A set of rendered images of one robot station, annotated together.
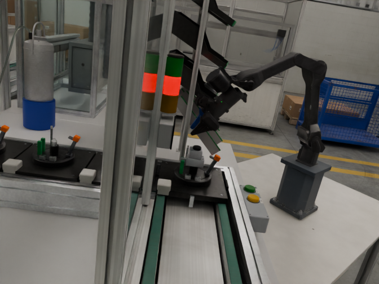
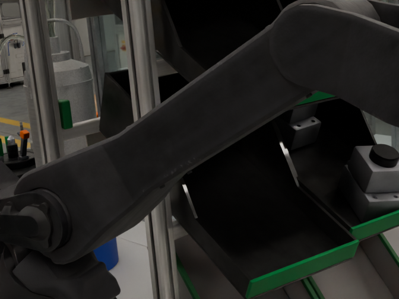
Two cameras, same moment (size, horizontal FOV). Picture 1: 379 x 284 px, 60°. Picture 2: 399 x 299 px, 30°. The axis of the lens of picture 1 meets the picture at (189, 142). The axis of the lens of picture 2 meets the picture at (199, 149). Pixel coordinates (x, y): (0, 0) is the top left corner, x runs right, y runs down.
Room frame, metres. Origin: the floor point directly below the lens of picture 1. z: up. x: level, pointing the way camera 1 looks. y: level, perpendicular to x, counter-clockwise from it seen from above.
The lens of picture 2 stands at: (0.89, -0.53, 1.48)
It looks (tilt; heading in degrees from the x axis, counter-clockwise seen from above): 14 degrees down; 50
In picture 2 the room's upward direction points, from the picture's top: 5 degrees counter-clockwise
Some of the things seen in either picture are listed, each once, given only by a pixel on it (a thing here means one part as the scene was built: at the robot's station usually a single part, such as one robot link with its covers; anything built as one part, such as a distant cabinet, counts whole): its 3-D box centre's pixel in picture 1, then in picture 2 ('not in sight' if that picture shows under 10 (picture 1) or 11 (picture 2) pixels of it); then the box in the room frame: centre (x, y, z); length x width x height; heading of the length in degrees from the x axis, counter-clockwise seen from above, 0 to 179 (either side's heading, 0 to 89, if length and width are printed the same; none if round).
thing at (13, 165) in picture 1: (53, 148); not in sight; (1.06, 0.47, 1.01); 0.24 x 0.24 x 0.13; 4
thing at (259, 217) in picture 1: (251, 207); not in sight; (1.02, -0.25, 0.93); 0.21 x 0.07 x 0.06; 4
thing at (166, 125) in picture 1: (168, 99); not in sight; (0.89, 0.08, 1.29); 0.12 x 0.05 x 0.25; 4
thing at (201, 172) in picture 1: (192, 175); not in sight; (1.09, -0.03, 0.98); 0.14 x 0.14 x 0.02
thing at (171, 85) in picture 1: (171, 84); not in sight; (0.89, 0.08, 1.33); 0.05 x 0.05 x 0.05
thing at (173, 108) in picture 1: (168, 102); not in sight; (0.89, 0.08, 1.28); 0.05 x 0.05 x 0.05
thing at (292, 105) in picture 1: (317, 113); not in sight; (6.32, -2.36, 0.20); 1.20 x 0.80 x 0.41; 91
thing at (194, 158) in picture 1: (193, 155); not in sight; (1.09, -0.02, 1.06); 0.08 x 0.04 x 0.07; 94
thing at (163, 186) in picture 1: (163, 187); not in sight; (0.99, 0.06, 0.97); 0.05 x 0.05 x 0.04; 4
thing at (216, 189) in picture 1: (191, 180); not in sight; (1.09, -0.03, 0.96); 0.24 x 0.24 x 0.02; 4
